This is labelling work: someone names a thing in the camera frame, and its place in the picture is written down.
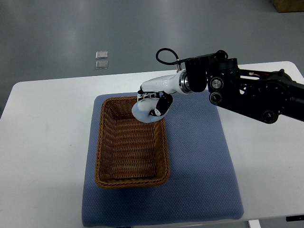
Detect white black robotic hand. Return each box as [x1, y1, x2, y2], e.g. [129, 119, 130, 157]
[137, 70, 192, 116]

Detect light blue plush toy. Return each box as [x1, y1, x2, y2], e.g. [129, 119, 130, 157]
[132, 98, 164, 123]

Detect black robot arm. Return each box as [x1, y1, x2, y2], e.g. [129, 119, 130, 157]
[181, 50, 304, 124]

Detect brown wicker basket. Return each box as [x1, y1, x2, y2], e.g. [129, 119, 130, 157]
[95, 96, 170, 189]

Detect upper metal floor plate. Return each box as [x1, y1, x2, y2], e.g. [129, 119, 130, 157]
[95, 50, 108, 59]

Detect blue padded mat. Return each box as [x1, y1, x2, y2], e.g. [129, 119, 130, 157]
[82, 91, 244, 227]

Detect cardboard box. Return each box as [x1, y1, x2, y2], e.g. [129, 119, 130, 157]
[271, 0, 304, 13]

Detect white table leg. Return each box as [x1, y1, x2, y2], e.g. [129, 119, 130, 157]
[248, 219, 261, 228]

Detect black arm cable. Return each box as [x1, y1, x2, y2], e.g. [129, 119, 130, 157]
[155, 48, 180, 65]

